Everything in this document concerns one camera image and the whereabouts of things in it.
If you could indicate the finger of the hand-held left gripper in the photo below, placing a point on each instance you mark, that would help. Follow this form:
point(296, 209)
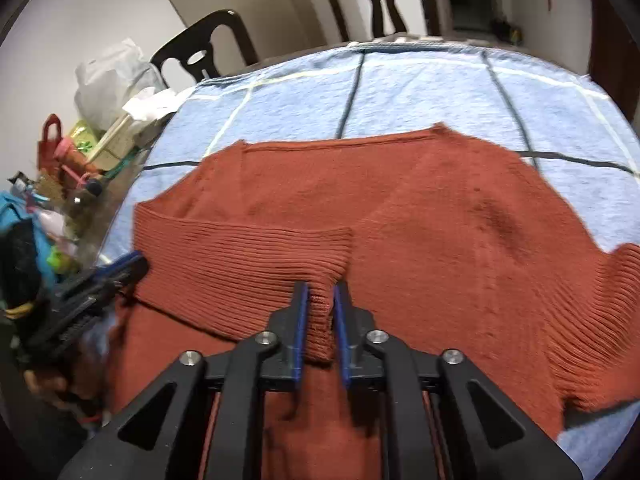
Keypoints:
point(125, 264)

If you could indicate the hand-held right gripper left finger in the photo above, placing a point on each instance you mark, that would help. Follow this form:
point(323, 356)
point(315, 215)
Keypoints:
point(300, 340)

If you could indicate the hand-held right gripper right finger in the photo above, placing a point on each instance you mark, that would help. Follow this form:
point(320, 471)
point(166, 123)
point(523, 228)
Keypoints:
point(342, 340)

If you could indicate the rust red knit sweater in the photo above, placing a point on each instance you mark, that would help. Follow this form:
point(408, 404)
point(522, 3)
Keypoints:
point(425, 220)

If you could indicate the person's left hand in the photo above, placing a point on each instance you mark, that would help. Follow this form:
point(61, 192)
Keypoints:
point(47, 387)

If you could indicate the blue cloth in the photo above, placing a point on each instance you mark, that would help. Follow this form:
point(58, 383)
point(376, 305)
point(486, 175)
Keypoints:
point(17, 217)

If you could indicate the beige cardboard box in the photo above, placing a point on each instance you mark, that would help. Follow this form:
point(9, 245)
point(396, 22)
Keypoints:
point(116, 144)

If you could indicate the pink bottle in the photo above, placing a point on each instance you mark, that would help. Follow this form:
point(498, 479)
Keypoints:
point(67, 155)

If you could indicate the green box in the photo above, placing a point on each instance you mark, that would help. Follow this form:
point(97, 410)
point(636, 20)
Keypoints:
point(82, 140)

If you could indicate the red gift bag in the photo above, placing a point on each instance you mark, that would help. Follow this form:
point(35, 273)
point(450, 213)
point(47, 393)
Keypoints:
point(49, 147)

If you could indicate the white crumpled paper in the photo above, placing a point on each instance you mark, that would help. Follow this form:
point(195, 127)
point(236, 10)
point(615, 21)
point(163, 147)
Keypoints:
point(150, 102)

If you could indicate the white plastic bag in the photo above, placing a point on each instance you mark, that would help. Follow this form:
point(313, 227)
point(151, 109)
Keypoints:
point(112, 80)

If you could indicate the blue checked blanket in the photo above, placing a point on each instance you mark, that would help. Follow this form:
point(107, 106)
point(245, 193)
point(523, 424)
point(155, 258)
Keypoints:
point(400, 90)

